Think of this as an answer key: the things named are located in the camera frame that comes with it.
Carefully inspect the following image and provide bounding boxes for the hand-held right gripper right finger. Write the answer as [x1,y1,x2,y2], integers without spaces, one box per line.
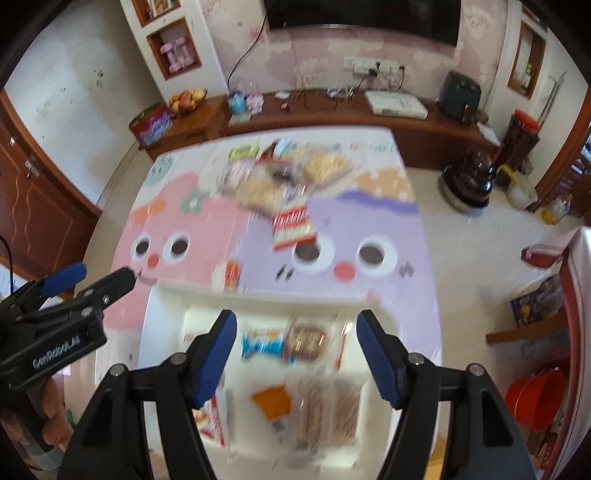
[356,309,539,480]

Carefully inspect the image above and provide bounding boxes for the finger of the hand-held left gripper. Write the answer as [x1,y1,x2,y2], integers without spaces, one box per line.
[11,262,88,315]
[18,268,139,325]

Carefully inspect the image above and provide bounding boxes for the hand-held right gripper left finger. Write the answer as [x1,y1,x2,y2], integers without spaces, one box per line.
[58,309,238,480]

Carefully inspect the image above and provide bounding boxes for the blue and white candy packet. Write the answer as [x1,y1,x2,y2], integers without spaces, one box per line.
[241,330,286,363]

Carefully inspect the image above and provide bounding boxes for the red and white wafer box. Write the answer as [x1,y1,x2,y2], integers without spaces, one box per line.
[185,392,232,448]

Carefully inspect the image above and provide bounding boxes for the orange and white snack packet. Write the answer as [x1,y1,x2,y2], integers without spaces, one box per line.
[252,385,294,437]

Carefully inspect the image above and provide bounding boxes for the clear plastic biscuit pack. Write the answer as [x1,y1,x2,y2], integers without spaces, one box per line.
[284,376,363,455]

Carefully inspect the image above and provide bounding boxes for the brown nut packet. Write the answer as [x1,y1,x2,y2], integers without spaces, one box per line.
[281,323,328,365]

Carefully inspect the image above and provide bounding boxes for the white plastic tray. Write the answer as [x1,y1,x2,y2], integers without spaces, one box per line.
[95,281,407,480]

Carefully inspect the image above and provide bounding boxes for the small red snack packet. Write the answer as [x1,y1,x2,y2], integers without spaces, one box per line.
[224,258,243,291]

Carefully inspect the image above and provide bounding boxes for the red cookie packet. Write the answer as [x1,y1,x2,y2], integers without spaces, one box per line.
[271,196,319,252]

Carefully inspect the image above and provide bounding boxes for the pale striped snack packet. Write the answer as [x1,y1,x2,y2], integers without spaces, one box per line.
[216,161,252,195]

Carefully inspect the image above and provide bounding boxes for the green snack packet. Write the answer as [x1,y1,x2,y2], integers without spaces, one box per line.
[228,144,260,162]

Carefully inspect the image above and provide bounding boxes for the dark bread packet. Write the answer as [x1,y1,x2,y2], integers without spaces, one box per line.
[268,161,301,185]

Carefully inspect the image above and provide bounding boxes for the pale puffed snack bag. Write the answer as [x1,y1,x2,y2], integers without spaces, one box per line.
[300,148,354,185]

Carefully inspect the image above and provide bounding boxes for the person's left hand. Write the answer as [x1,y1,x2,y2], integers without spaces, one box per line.
[38,380,75,450]

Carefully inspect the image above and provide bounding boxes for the wooden cupboard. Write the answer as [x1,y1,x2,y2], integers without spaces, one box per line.
[0,90,102,296]

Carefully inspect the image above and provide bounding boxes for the cartoon printed tablecloth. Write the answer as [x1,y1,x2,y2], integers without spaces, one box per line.
[104,127,444,370]

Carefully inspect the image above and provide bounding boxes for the wooden bench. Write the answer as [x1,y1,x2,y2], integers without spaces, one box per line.
[486,309,570,344]

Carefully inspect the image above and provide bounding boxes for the red plastic basin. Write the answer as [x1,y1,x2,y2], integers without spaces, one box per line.
[505,367,568,432]

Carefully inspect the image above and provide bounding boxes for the round decorated tin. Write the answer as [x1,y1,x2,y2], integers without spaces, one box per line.
[128,104,174,146]

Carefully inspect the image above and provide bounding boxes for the blue cardboard box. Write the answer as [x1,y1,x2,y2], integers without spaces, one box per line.
[510,274,564,326]

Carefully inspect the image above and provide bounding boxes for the fruit bowl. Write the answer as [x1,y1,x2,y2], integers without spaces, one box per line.
[167,88,208,116]

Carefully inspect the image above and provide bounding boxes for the dark ceramic pot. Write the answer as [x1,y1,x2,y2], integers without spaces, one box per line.
[438,150,497,214]

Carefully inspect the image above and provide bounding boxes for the white cloth covered appliance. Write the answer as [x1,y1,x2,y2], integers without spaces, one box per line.
[522,226,591,480]

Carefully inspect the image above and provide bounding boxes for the white plastic jug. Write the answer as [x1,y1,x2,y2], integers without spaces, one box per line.
[505,171,540,209]

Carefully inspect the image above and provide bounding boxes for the wooden television cabinet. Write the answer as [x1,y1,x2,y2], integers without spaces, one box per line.
[139,88,502,171]

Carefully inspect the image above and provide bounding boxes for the yellow liquid bottle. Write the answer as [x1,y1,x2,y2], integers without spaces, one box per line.
[540,194,573,225]

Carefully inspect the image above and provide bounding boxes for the pink dumbbell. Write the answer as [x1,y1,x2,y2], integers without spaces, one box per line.
[159,42,178,75]
[174,39,195,68]

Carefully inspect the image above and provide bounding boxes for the white paper sheet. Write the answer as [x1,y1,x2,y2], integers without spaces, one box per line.
[478,122,502,146]

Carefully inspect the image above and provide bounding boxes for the wicker basket red lid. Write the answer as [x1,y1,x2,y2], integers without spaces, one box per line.
[496,109,540,174]

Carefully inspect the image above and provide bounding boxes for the white set-top box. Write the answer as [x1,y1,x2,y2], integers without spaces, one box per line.
[365,90,429,120]

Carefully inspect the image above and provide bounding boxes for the dark green air fryer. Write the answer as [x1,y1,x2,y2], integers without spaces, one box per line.
[438,70,483,125]

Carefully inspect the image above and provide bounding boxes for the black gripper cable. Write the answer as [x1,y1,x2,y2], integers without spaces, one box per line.
[0,235,14,296]

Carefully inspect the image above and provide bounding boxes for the white wall shelf unit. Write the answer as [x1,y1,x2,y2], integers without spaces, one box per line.
[505,9,548,100]
[119,0,232,100]

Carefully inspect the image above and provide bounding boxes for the black television cable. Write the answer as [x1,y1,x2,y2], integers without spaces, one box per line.
[228,14,269,93]

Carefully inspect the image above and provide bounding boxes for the white wall socket strip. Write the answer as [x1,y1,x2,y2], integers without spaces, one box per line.
[342,55,400,77]

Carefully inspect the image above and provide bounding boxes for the black wall television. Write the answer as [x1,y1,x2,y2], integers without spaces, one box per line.
[263,0,462,47]

